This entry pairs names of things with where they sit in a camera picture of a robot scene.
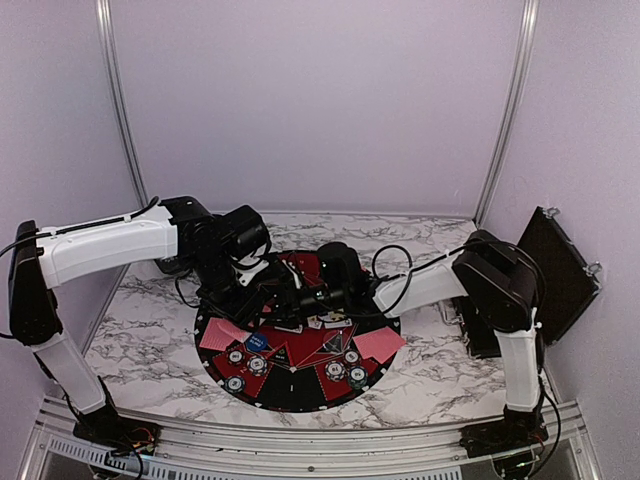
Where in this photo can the single red playing card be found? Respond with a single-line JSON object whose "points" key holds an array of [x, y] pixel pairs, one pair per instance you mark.
{"points": [[216, 336]]}

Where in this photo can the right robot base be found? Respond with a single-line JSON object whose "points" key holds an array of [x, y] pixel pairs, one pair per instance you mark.
{"points": [[510, 441]]}

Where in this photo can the aluminium front rail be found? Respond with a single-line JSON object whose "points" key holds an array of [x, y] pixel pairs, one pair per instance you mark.
{"points": [[203, 450]]}

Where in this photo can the blue small blind button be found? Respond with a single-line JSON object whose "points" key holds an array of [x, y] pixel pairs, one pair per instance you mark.
{"points": [[257, 343]]}

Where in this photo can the round red black poker mat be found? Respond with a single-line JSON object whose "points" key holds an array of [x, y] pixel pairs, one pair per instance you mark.
{"points": [[295, 381]]}

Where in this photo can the aluminium frame post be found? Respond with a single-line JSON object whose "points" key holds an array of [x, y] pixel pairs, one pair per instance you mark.
{"points": [[109, 49], [515, 92]]}

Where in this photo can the face up playing card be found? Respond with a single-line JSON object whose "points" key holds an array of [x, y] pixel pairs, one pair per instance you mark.
{"points": [[318, 324]]}

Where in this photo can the right aluminium frame post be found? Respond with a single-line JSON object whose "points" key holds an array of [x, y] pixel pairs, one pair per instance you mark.
{"points": [[515, 92]]}

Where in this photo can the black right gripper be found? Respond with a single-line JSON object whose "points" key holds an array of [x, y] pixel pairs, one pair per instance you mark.
{"points": [[288, 302]]}

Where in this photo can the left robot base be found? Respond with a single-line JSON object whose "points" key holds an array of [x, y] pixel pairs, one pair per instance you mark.
{"points": [[122, 434]]}

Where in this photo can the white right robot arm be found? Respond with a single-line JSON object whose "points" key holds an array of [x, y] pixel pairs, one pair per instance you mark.
{"points": [[502, 282]]}

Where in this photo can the black poker chip case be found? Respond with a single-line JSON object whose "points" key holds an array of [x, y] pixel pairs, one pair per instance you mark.
{"points": [[569, 287]]}

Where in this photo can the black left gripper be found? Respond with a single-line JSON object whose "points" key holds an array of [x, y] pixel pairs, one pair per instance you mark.
{"points": [[251, 304]]}

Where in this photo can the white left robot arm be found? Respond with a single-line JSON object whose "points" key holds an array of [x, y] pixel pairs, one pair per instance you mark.
{"points": [[62, 278]]}

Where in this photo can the red brown poker chip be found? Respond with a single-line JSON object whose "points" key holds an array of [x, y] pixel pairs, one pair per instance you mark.
{"points": [[235, 357], [351, 357]]}

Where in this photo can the left aluminium frame post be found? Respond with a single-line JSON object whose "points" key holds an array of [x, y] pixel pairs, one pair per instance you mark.
{"points": [[109, 49]]}

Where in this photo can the clear round dealer button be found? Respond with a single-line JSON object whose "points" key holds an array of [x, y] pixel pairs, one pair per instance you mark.
{"points": [[335, 343]]}

